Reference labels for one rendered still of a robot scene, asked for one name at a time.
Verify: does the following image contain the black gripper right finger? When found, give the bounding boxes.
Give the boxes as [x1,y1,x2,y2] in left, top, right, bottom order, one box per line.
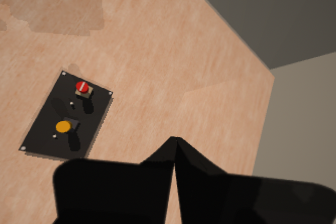
[174,137,336,224]

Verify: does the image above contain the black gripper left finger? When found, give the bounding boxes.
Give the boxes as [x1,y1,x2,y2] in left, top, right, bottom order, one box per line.
[52,136,177,224]

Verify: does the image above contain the black circuit board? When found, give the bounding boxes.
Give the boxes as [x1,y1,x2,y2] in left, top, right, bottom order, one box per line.
[18,71,113,159]

